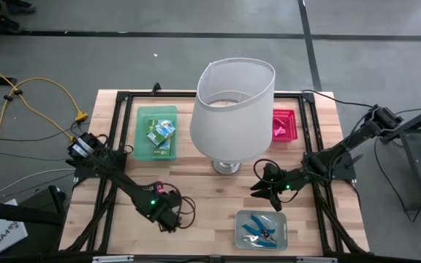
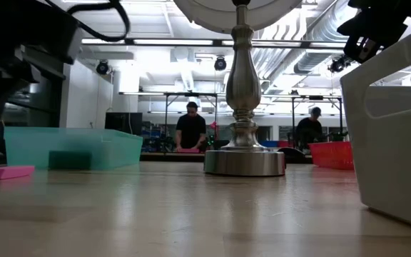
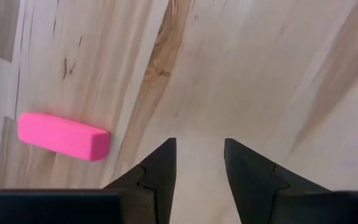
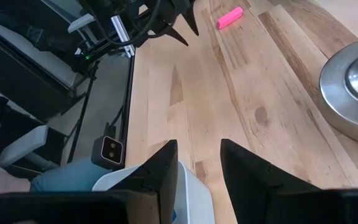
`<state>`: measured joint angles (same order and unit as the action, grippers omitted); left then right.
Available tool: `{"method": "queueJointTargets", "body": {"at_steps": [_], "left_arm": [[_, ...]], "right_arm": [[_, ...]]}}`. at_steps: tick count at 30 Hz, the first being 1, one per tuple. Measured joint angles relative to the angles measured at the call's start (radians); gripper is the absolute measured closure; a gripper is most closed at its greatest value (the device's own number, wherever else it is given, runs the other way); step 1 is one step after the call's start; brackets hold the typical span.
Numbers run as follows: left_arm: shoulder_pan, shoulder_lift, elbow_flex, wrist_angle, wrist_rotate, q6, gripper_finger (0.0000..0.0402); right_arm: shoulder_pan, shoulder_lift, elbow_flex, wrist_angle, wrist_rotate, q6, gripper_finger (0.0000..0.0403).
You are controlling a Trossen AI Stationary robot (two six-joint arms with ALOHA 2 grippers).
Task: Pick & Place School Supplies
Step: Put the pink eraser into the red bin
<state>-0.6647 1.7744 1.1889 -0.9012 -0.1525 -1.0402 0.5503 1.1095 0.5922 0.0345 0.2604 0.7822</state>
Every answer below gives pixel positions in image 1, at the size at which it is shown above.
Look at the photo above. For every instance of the yellow green crayon box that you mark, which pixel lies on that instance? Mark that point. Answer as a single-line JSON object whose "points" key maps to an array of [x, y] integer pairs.
{"points": [[162, 149], [152, 126], [166, 128]]}

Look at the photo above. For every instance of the red plastic basket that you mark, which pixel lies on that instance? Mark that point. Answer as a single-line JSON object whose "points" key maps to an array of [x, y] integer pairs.
{"points": [[292, 126]]}

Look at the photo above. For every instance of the person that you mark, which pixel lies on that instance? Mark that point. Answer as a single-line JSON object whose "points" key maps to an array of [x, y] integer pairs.
{"points": [[6, 11]]}

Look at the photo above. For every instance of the black aluminium table frame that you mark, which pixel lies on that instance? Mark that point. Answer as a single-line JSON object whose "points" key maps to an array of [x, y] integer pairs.
{"points": [[166, 94]]}

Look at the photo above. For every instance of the black metal cart frame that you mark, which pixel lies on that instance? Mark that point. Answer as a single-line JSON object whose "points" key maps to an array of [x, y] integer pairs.
{"points": [[413, 168]]}

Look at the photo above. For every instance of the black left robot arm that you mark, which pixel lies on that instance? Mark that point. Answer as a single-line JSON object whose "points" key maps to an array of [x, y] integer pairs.
{"points": [[123, 179]]}

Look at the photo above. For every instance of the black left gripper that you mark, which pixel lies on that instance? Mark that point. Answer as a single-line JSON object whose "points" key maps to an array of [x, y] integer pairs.
{"points": [[166, 217]]}

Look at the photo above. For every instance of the teal translucent plastic bin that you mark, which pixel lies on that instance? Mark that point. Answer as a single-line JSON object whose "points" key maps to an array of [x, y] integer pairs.
{"points": [[141, 146]]}

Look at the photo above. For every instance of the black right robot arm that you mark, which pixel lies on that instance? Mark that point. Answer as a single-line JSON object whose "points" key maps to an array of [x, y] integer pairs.
{"points": [[342, 149]]}

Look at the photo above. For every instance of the silver lamp with white shade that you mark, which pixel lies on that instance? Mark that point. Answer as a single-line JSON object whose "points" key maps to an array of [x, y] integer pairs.
{"points": [[232, 120]]}

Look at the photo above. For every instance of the light grey plastic bin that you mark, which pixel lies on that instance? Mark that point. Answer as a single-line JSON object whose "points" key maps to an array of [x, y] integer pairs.
{"points": [[240, 219]]}

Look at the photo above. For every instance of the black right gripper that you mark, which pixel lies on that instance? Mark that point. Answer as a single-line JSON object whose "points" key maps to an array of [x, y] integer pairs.
{"points": [[272, 177]]}

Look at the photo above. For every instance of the black clamp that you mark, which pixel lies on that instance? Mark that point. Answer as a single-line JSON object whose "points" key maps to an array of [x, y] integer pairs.
{"points": [[155, 87]]}

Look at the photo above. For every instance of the black stand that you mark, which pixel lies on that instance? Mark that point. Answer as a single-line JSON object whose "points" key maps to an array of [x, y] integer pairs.
{"points": [[13, 215]]}

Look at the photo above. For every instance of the silver aluminium bracket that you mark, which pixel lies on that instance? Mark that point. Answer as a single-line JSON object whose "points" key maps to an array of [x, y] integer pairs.
{"points": [[316, 259], [113, 259]]}

